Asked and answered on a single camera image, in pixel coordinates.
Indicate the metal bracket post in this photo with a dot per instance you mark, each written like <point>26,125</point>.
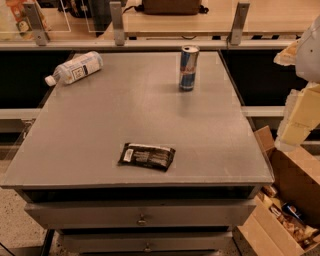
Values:
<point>117,22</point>
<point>240,16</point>
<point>32,12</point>

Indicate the orange snack bag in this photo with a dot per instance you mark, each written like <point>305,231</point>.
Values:
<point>21,20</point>

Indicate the grey drawer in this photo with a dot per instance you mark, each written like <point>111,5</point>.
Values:
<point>140,214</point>
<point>145,242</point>

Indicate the grey upper drawer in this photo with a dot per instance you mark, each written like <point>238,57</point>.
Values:
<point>140,214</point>

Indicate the grey lower drawer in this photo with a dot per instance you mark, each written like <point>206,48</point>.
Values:
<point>145,242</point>

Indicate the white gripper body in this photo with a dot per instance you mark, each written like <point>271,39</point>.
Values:
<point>309,55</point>

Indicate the clear plastic water bottle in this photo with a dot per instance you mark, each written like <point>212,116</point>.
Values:
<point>75,69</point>

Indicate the left metal bracket post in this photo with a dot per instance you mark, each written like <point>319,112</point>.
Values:
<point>32,12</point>

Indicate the black snack packet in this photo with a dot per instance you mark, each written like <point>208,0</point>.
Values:
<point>147,156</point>

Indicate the middle metal bracket post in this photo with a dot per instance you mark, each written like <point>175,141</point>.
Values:
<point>117,22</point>

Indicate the redbull can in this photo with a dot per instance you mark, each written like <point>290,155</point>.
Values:
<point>188,65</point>

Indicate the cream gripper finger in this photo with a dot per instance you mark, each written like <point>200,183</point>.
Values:
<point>287,56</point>
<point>301,116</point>

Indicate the right metal bracket post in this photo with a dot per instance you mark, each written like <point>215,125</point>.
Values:
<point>240,16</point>

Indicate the cardboard box with snacks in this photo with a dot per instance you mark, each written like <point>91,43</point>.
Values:
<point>297,180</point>

